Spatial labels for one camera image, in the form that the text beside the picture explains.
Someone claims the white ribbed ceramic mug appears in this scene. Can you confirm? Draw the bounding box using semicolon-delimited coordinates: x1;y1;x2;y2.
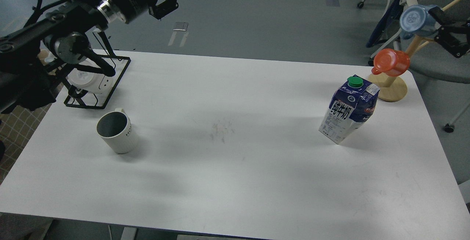
96;108;139;154

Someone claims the orange plastic cup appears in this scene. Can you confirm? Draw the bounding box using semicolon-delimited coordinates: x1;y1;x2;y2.
371;49;410;76

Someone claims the blue plastic cup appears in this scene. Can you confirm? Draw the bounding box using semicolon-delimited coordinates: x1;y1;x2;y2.
399;4;440;40

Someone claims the black wire cup rack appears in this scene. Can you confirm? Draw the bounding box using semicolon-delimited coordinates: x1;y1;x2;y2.
63;29;131;110

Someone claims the beige checkered cloth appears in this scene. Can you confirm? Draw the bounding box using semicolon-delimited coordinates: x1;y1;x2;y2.
0;104;51;182

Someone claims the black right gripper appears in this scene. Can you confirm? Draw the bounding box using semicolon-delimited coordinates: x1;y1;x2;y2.
429;7;470;58

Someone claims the white cup on rack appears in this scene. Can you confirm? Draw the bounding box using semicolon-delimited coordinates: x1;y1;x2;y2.
67;68;114;94

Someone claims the wooden mug tree stand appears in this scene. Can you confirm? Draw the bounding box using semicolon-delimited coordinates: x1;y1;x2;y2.
369;0;462;102

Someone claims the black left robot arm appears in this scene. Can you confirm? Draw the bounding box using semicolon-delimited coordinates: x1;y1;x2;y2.
0;0;178;114

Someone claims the blue white milk carton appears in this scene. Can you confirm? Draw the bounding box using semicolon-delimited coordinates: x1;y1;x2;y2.
318;75;380;144

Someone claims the grey office chair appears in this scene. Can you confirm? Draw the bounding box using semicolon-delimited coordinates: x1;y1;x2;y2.
366;0;470;134

